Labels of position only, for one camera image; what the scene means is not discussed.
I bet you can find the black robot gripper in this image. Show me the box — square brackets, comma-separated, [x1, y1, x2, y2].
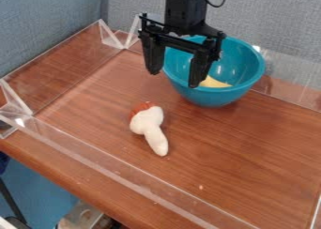
[138, 0, 225, 88]

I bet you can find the blue plastic bowl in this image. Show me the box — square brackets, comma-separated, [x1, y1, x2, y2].
[163, 37, 266, 108]

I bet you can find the white plush mushroom red cap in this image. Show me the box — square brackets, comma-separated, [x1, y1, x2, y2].
[129, 101, 168, 157]

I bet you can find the yellow plush toy in bowl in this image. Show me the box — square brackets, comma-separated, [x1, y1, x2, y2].
[199, 76, 231, 88]

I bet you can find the clear acrylic barrier frame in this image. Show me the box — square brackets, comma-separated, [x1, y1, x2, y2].
[0, 22, 321, 229]

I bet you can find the grey metal bracket below table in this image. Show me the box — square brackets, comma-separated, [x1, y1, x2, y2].
[54, 201, 110, 229]

